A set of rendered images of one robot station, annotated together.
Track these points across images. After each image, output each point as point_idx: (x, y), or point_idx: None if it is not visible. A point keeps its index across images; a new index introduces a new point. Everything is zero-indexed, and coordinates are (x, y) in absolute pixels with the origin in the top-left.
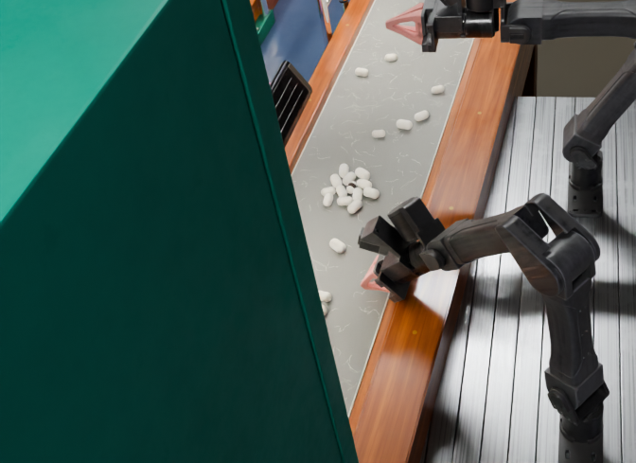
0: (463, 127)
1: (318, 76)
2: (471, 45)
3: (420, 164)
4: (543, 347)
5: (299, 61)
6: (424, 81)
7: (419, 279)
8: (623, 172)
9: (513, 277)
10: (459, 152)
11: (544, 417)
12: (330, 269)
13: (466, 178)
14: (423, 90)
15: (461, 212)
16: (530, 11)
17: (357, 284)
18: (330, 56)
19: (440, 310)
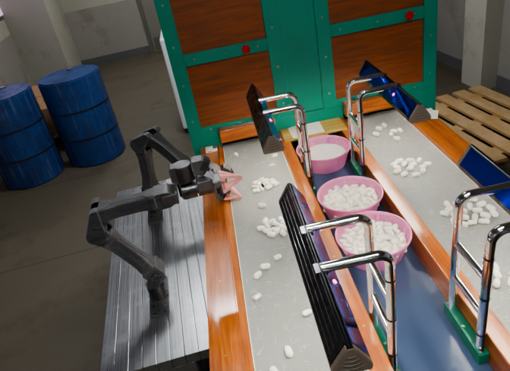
0: (225, 269)
1: (344, 274)
2: (251, 347)
3: (244, 252)
4: (171, 226)
5: (403, 325)
6: (271, 303)
7: (218, 202)
8: (138, 310)
9: (188, 243)
10: (221, 255)
11: (168, 210)
12: (260, 201)
13: (213, 243)
14: (268, 297)
15: (210, 229)
16: (159, 187)
17: (246, 200)
18: (350, 291)
19: (205, 198)
